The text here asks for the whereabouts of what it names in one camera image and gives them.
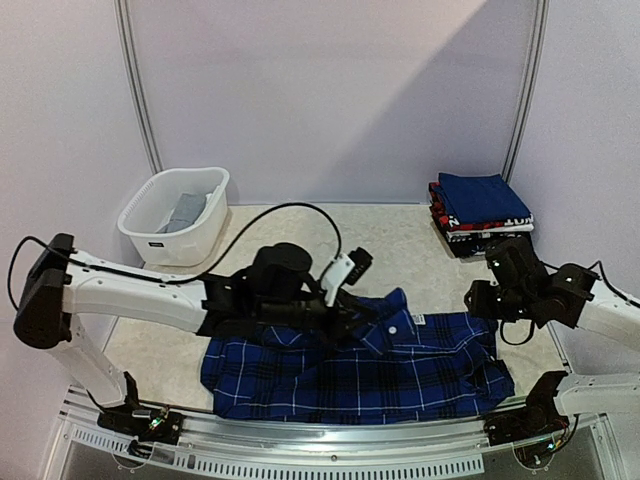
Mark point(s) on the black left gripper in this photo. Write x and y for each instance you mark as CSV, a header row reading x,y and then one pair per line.
x,y
344,321

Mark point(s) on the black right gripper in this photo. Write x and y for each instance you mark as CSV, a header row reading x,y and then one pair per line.
x,y
478,300

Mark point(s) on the blue plaid shirt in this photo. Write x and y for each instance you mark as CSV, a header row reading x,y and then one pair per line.
x,y
400,367

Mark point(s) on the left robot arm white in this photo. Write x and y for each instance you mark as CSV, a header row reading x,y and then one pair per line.
x,y
65,283

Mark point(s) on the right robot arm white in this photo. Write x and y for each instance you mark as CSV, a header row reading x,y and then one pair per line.
x,y
599,328

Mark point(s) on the white plastic laundry basket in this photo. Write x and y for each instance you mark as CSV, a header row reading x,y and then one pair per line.
x,y
151,205

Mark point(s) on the white folded garment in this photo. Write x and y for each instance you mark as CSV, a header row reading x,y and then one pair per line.
x,y
508,227

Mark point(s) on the red black folded garment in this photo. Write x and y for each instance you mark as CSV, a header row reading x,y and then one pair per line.
x,y
444,216

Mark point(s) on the grey folded garment in basket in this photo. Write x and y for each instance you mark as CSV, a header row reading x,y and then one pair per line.
x,y
187,211

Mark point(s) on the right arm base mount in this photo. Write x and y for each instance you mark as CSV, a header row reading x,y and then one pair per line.
x,y
537,430

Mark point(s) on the aluminium front rail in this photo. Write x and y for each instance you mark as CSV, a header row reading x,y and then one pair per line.
x,y
212,448

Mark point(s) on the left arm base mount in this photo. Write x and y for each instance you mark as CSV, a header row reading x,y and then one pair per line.
x,y
145,425

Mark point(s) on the right wall aluminium profile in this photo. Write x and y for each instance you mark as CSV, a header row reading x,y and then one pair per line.
x,y
527,88

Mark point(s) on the wall aluminium profile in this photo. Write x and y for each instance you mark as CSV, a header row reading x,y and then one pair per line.
x,y
124,21
527,88

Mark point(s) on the left wall aluminium profile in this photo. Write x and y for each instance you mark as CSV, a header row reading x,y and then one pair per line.
x,y
124,21

